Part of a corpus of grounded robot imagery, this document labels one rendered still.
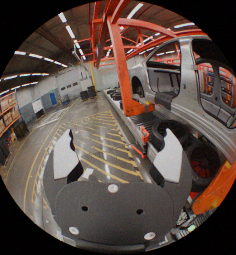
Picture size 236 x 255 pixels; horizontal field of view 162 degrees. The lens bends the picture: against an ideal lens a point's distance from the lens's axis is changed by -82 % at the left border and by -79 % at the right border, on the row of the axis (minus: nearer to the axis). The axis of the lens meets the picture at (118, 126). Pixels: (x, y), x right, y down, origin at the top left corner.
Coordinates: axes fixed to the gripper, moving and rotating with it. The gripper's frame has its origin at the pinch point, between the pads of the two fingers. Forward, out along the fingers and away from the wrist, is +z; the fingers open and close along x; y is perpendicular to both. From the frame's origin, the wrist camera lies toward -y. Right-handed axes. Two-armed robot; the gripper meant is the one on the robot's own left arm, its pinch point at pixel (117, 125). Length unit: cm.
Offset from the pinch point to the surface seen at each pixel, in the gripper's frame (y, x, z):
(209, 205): 42, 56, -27
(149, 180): 119, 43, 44
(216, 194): 31, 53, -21
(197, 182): 64, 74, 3
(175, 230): 73, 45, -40
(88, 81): 4, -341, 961
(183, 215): 61, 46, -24
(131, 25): -143, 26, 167
